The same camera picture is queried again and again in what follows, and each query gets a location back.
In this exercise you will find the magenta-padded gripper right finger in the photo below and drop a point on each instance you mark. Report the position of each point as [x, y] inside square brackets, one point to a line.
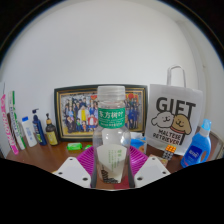
[151, 171]

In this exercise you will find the white printed paper gift bag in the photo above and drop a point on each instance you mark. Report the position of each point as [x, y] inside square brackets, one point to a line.
[175, 116]

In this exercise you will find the framed group photo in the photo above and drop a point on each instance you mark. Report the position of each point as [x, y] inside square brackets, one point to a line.
[76, 113]

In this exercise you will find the brown yellow-labelled pump bottle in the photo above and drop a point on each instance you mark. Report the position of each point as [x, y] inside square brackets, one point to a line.
[51, 135]

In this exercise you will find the clear green-labelled drink bottle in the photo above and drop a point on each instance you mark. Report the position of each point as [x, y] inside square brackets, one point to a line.
[111, 133]

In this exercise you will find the blue tissue pack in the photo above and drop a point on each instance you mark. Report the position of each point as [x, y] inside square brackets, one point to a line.
[138, 143]

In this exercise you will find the white blue-capped tube bottle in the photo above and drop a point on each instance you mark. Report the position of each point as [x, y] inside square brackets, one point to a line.
[29, 133]

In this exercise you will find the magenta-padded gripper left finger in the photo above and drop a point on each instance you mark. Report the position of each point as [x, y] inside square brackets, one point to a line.
[71, 171]

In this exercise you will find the small printed card box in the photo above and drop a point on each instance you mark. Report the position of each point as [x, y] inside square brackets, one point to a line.
[163, 160]

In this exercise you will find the tall green and white box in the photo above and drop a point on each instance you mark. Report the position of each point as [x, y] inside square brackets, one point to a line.
[17, 126]

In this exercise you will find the blue detergent bottle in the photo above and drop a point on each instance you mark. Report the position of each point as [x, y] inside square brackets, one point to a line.
[196, 150]

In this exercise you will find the tall pink box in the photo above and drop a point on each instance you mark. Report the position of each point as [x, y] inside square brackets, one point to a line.
[8, 126]

